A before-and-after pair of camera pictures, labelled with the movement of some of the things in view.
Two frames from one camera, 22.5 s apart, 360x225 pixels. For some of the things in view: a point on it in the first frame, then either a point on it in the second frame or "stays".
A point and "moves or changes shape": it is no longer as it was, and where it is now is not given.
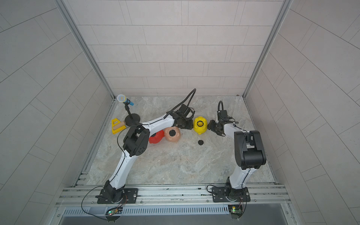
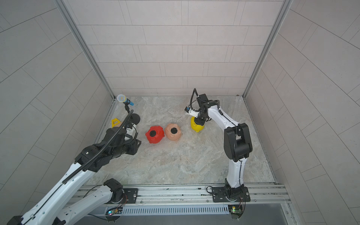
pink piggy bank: (172, 138) stays
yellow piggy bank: (200, 124) moves or changes shape
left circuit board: (113, 210) stays
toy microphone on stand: (131, 119) stays
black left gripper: (190, 125) → (135, 145)
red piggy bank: (157, 138) stays
